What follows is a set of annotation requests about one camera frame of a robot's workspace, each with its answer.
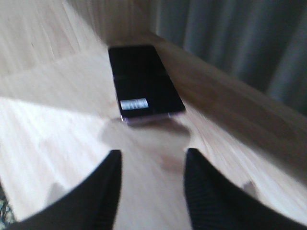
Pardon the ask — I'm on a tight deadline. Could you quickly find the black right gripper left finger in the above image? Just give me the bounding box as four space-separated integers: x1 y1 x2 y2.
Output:
9 150 122 230

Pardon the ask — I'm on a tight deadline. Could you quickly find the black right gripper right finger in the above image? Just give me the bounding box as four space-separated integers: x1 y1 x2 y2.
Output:
184 148 307 230

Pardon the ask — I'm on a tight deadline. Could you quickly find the black smartphone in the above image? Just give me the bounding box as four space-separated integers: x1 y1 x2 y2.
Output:
108 44 186 125

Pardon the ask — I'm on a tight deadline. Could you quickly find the wooden shelf unit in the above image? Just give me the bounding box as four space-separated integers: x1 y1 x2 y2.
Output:
0 0 307 230

